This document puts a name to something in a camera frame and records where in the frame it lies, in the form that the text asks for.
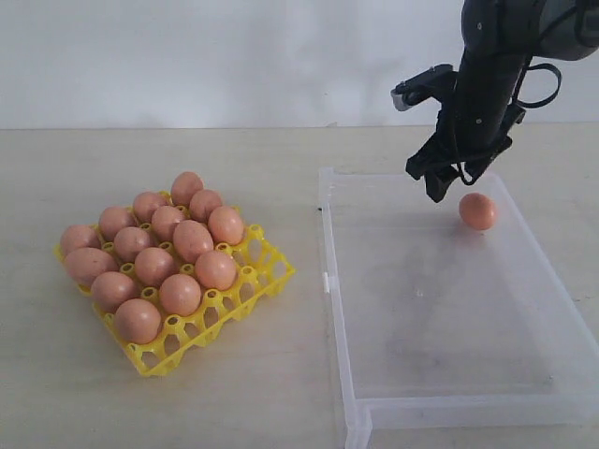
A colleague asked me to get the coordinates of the clear plastic box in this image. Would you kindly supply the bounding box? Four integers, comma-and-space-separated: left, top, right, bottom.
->
319, 167, 598, 448

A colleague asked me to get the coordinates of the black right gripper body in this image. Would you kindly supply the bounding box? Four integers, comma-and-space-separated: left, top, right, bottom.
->
405, 107, 524, 181

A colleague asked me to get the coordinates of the brown speckled egg front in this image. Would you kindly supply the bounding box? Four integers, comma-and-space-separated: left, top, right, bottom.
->
134, 247, 178, 287

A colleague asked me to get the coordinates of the brown speckled egg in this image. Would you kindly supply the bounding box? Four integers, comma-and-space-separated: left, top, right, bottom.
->
134, 247, 178, 287
188, 189, 223, 223
151, 206, 185, 242
113, 226, 153, 263

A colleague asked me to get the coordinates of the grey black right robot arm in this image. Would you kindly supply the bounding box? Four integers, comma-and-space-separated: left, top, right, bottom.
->
391, 1, 598, 202

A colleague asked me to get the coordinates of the black cable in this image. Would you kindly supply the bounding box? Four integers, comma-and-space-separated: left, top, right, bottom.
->
448, 0, 599, 186

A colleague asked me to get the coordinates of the yellow plastic egg tray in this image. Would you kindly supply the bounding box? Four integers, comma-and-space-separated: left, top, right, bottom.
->
51, 189, 298, 378

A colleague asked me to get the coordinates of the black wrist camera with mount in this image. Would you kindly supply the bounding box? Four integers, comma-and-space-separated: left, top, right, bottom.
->
390, 64, 458, 111

